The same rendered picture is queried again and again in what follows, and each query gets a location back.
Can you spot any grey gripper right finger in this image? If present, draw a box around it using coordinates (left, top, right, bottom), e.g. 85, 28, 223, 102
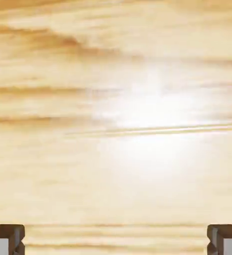
207, 224, 232, 255

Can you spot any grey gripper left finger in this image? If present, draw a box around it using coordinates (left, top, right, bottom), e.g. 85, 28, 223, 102
0, 224, 26, 255

